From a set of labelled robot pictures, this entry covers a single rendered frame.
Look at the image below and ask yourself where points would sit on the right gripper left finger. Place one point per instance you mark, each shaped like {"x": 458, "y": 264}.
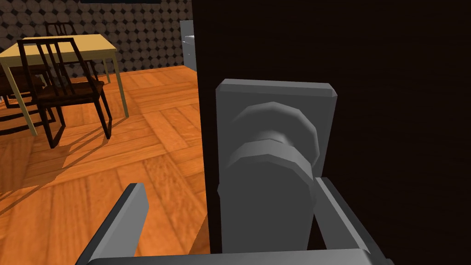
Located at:
{"x": 119, "y": 228}

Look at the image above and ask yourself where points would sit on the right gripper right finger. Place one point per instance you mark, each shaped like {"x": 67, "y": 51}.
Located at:
{"x": 340, "y": 217}

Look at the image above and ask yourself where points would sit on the dark brown door leaf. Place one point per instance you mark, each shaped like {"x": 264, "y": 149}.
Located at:
{"x": 401, "y": 110}

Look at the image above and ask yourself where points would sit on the dark wooden chair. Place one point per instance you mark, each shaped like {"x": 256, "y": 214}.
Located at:
{"x": 66, "y": 92}

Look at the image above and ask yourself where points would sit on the yellow wooden table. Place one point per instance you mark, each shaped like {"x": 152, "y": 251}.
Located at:
{"x": 64, "y": 49}

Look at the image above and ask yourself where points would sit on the pale grey cabinet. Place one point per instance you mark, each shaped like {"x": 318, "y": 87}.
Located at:
{"x": 187, "y": 44}

